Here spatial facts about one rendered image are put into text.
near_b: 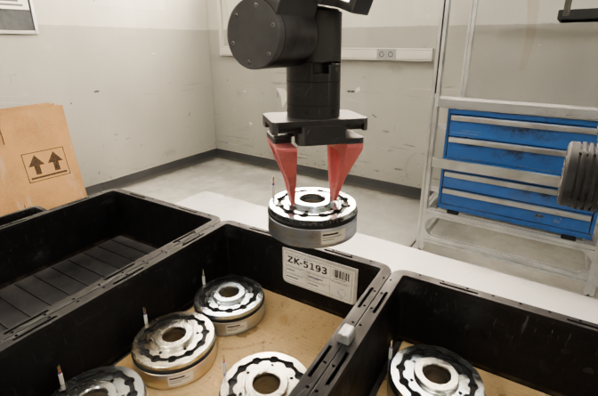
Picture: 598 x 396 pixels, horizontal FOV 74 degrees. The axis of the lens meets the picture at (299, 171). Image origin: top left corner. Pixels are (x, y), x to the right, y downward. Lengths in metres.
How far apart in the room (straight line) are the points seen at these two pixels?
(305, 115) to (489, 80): 2.70
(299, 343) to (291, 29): 0.41
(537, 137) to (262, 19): 1.96
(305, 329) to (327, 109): 0.33
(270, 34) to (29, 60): 3.08
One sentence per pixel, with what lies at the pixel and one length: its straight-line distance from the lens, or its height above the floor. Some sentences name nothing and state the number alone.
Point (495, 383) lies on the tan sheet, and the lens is 0.59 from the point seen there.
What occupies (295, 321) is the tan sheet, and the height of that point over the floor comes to 0.83.
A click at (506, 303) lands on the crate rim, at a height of 0.93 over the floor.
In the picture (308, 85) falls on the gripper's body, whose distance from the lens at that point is 0.40.
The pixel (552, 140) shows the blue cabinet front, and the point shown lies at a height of 0.78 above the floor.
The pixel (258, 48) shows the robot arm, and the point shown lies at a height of 1.21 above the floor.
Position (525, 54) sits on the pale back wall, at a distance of 3.04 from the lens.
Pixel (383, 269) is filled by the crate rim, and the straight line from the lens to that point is 0.56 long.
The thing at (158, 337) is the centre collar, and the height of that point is 0.87.
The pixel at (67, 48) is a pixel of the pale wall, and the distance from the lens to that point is 3.48.
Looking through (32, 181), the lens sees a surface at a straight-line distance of 3.19.
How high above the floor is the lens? 1.22
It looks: 18 degrees down
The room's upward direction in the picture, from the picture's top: straight up
